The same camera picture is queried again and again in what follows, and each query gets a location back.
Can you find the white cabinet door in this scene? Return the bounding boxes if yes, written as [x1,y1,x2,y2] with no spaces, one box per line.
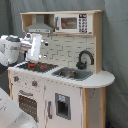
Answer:
[45,84,81,128]

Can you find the red stove knob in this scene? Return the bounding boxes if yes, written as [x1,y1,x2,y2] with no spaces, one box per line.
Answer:
[13,76,19,82]
[32,81,38,87]

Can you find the right red stove knob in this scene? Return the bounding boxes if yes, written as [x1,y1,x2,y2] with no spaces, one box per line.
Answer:
[32,81,38,87]

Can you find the toy oven door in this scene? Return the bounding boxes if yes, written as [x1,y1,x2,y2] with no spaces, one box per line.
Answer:
[18,90,38,121]

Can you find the black toy stovetop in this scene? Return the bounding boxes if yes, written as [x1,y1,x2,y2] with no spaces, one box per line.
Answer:
[20,62,56,73]

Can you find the grey toy range hood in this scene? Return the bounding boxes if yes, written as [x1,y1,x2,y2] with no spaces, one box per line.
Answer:
[25,15,54,33]

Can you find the black toy faucet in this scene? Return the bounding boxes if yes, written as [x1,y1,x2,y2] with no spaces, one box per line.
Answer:
[76,50,94,70]

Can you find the grey toy sink basin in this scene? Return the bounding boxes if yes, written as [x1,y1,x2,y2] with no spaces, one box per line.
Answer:
[52,67,92,81]

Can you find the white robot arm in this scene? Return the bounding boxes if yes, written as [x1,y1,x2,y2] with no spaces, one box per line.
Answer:
[0,33,48,128]

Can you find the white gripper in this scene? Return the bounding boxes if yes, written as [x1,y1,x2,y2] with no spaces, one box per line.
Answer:
[20,33,48,62]

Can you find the left red stove knob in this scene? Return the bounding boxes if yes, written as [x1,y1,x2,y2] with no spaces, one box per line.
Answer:
[13,76,19,82]

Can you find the wooden toy kitchen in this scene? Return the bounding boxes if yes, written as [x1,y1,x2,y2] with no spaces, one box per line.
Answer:
[9,10,115,128]

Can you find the toy microwave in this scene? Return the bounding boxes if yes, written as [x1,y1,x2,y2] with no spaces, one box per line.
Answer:
[55,14,93,34]

